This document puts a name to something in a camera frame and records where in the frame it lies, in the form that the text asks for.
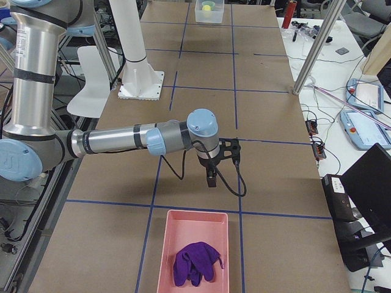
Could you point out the purple cloth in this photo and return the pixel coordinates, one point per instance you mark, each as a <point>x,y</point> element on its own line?
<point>194,262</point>

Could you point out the lower blue teach pendant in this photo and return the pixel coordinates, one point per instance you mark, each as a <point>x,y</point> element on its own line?
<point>362,129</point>

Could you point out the blue teach pendant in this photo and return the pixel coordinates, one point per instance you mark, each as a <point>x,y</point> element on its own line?
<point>365,95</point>
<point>362,129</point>

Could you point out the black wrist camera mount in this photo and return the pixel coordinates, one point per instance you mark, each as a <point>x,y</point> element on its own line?
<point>230,149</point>

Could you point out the translucent white plastic box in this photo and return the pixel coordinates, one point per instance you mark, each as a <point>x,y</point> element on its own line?
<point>214,16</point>

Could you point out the white chair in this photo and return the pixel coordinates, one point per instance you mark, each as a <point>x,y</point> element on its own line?
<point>91,100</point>

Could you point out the red cylinder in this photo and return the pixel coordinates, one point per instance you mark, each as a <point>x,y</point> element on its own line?
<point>289,12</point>

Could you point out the black box device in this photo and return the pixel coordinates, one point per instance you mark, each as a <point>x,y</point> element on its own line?
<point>337,199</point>

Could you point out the aluminium frame post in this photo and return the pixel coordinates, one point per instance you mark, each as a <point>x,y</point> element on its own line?
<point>325,29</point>

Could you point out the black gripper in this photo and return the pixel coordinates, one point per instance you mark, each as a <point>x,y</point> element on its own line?
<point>208,166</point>

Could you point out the yellow plastic cup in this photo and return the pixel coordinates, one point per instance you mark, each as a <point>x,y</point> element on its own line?
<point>208,5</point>

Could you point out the upper blue teach pendant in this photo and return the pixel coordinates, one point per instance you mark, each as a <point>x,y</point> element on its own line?
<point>365,95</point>

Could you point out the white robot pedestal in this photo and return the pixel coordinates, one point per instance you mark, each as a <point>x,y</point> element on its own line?
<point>139,79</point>

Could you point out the pink plastic tray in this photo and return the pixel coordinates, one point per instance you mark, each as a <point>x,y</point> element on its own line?
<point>187,227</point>

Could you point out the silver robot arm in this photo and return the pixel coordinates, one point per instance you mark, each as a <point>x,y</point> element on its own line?
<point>31,146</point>

